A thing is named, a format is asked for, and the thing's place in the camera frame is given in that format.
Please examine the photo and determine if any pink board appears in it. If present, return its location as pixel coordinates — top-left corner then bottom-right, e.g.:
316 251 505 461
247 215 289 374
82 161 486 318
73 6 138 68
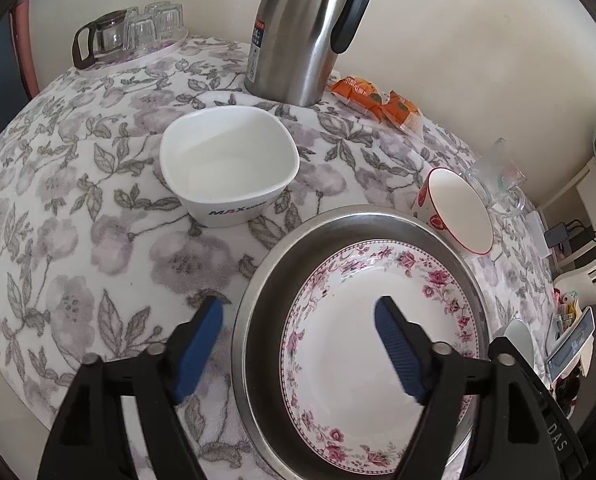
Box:
10 0 41 101

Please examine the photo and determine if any clear glass mug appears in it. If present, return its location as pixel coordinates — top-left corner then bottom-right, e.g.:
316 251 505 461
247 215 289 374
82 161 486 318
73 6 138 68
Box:
465 137 526 218

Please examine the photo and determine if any grey floral table blanket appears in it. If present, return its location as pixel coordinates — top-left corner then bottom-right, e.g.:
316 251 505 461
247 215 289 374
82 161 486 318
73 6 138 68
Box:
0 30 558 480

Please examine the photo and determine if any small clear drinking glass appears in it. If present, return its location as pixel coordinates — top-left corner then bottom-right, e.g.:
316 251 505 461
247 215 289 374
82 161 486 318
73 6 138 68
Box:
127 14 159 53
145 2 185 38

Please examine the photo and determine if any strawberry print bowl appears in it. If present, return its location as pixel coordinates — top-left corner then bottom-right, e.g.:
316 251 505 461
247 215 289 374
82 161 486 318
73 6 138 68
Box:
410 167 493 257

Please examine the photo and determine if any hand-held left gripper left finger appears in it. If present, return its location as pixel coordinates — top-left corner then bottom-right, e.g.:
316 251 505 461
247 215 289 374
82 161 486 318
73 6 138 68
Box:
37 296 225 480

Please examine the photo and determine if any white plastic chair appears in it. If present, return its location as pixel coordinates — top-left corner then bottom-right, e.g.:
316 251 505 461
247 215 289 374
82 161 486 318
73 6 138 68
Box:
552 252 596 306

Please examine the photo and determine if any pink floral round plate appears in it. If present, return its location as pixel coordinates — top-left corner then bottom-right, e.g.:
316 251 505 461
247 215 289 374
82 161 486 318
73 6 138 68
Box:
280 240 480 478

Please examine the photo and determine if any black power adapter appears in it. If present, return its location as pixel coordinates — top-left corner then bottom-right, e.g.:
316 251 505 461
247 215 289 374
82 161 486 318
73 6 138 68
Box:
542 222 568 248

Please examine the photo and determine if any white socket block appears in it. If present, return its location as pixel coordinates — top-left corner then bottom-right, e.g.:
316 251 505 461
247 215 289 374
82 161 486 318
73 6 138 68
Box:
525 212 548 256

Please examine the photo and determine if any stainless steel basin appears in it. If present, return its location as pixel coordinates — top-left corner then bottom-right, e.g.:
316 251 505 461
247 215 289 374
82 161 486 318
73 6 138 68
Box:
230 205 491 480

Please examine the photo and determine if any red patterned white bowl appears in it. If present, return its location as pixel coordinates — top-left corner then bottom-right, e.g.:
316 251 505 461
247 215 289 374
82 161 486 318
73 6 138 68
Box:
504 318 536 376

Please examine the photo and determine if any white round tray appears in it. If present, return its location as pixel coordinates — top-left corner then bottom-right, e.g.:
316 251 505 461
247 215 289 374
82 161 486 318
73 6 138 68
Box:
80 27 189 79

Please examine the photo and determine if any stainless steel thermos jug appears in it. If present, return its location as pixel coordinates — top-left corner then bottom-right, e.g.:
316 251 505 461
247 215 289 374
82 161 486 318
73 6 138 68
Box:
244 0 375 107

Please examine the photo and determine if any white shelf unit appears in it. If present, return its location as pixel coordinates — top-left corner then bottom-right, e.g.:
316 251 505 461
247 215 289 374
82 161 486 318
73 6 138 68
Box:
572 155 596 261

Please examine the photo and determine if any glass teapot black handle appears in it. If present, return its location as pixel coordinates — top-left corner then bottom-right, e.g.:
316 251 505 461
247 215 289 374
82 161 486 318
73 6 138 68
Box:
72 10 129 70

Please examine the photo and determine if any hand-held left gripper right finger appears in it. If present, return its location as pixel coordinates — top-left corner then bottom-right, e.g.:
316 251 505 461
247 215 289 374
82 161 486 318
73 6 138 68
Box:
374 296 548 480

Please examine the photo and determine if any orange snack packet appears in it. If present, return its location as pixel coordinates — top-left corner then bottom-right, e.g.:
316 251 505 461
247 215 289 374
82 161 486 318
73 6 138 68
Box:
330 75 383 123
380 91 425 141

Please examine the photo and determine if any white square bowl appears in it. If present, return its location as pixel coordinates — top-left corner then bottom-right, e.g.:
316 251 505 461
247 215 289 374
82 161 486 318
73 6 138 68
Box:
159 106 300 228

